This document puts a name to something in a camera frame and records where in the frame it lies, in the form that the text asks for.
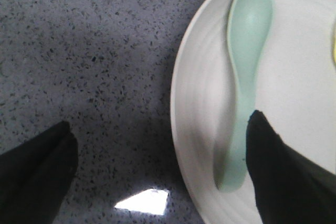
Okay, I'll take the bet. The mint green plastic spoon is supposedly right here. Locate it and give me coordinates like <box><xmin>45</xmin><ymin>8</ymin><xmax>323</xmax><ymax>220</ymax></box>
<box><xmin>216</xmin><ymin>0</ymin><xmax>274</xmax><ymax>193</ymax></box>

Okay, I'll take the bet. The white round plate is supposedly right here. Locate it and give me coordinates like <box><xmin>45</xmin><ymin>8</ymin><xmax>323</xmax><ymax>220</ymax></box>
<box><xmin>171</xmin><ymin>0</ymin><xmax>335</xmax><ymax>223</ymax></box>

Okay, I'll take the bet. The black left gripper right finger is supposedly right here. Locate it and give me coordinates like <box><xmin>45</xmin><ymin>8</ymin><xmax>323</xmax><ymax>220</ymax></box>
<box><xmin>246</xmin><ymin>110</ymin><xmax>335</xmax><ymax>223</ymax></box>

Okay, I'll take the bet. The yellow plastic fork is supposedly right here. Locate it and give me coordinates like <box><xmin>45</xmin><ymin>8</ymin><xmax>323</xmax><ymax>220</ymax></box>
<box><xmin>331</xmin><ymin>22</ymin><xmax>336</xmax><ymax>66</ymax></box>

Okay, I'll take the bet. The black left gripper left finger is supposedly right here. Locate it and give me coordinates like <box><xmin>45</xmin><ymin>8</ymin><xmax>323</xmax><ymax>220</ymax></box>
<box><xmin>1</xmin><ymin>121</ymin><xmax>78</xmax><ymax>223</ymax></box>

